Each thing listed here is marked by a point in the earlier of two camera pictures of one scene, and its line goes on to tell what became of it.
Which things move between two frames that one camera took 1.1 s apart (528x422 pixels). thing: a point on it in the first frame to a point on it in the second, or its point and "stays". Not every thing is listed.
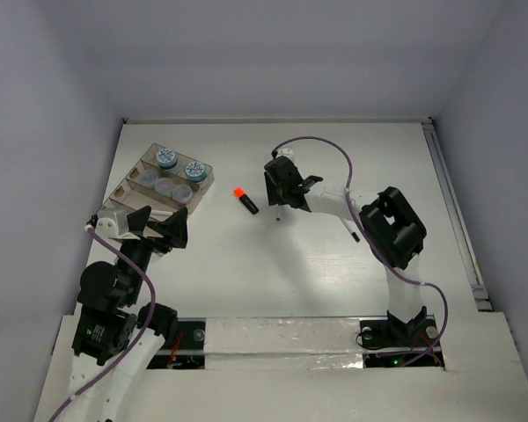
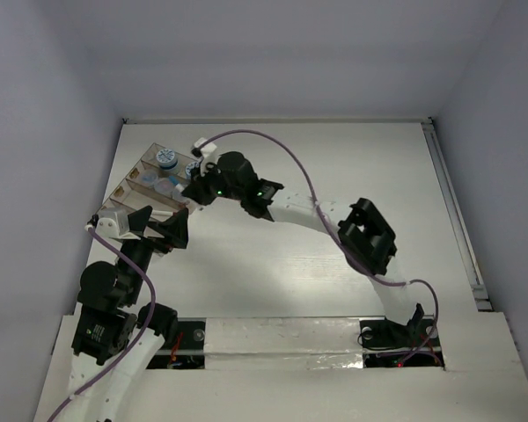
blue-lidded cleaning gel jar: (166, 158) stays
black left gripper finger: (138, 219) stays
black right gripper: (274, 193) to (199, 186)
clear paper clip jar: (164, 185) stays
